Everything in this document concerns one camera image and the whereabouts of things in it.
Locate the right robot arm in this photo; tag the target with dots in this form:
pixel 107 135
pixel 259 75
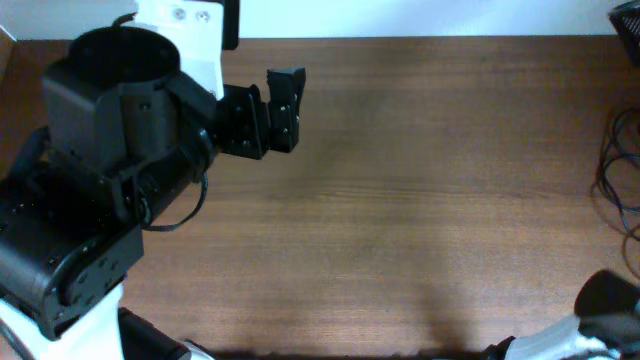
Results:
pixel 605 320

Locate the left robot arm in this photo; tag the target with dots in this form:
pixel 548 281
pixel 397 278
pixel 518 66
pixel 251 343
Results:
pixel 128 132

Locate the black device at table edge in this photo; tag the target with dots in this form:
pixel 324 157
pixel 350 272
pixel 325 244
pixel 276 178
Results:
pixel 141 340

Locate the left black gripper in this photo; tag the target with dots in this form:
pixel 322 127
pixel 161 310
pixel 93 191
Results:
pixel 281 120

